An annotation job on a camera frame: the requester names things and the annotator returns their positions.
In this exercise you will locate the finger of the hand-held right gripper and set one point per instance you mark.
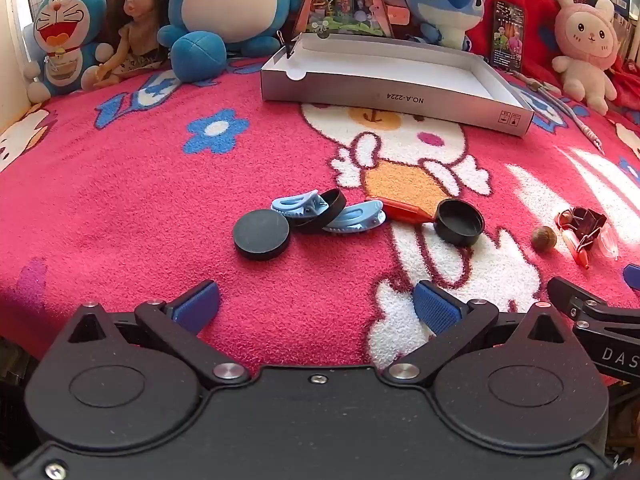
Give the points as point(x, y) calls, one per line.
point(570, 297)
point(633, 277)

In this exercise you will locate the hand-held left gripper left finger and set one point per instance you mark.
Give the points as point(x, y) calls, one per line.
point(196, 306)

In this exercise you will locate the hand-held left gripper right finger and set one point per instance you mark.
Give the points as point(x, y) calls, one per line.
point(435, 307)

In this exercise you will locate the clear plastic capsule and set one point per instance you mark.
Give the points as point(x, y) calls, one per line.
point(607, 245)

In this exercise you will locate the red clear toy capsule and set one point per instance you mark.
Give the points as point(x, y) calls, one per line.
point(576, 251)

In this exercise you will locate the black binder clip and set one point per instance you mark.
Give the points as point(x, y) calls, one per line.
point(589, 219)

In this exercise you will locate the black round cap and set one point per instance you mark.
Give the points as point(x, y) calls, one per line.
point(459, 221)
point(261, 234)
point(325, 207)

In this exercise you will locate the orange crayon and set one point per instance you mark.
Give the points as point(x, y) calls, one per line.
point(400, 208)

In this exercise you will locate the blue hair clip with bears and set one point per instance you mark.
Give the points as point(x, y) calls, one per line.
point(356, 217)

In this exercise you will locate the plain blue hair clip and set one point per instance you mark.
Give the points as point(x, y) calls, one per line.
point(295, 205)

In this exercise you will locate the white cardboard box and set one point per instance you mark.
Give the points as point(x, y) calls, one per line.
point(390, 67)

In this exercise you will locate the pink bunny plush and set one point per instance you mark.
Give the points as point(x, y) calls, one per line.
point(587, 35)

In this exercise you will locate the black smartphone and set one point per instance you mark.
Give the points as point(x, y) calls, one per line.
point(507, 35)

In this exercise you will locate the binder clip on box edge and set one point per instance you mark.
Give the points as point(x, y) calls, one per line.
point(289, 50)

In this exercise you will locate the small pink box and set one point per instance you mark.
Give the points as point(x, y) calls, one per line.
point(400, 13)

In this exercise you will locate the round blue mouse plush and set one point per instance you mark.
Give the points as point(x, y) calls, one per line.
point(225, 5)

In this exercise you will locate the brown haired doll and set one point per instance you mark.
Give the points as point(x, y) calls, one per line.
point(135, 5)

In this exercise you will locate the blue cat plush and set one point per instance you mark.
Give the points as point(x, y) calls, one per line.
point(62, 25)

